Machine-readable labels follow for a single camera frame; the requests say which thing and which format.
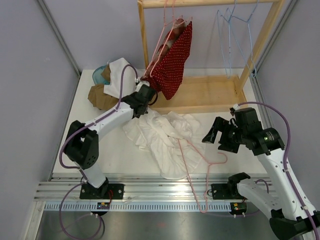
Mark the brown skirt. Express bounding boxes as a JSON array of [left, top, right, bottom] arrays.
[[87, 65, 121, 111]]

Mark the teal plastic tub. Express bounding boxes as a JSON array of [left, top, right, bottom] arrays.
[[92, 64, 111, 85]]

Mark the red plaid skirt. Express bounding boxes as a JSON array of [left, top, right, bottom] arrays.
[[157, 18, 186, 64]]

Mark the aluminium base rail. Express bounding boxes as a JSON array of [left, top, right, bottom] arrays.
[[33, 173, 277, 202]]

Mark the white slotted cable duct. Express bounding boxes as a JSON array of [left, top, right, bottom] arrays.
[[44, 201, 231, 212]]

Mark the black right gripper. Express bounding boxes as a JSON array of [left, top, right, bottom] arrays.
[[202, 116, 248, 154]]

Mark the pink wire hanger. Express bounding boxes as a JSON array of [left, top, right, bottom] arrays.
[[143, 17, 193, 79], [177, 138, 229, 214], [143, 0, 176, 78]]

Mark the white shirt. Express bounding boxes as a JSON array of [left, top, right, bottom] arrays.
[[103, 57, 139, 99]]

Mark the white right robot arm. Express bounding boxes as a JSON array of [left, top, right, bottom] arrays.
[[202, 107, 320, 240]]

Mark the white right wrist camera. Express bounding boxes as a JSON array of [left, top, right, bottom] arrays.
[[229, 104, 240, 116]]

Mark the white ruffled skirt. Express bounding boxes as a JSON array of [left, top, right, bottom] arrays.
[[122, 109, 205, 180]]

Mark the wooden clothes rack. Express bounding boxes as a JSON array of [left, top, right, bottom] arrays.
[[137, 0, 284, 114]]

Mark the blue wire hanger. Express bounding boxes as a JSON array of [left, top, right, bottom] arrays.
[[215, 0, 237, 79], [231, 0, 260, 78]]

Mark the red polka dot skirt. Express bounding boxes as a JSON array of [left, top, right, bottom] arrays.
[[145, 22, 193, 100]]

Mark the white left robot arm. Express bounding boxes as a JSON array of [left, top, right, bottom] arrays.
[[60, 84, 158, 200]]

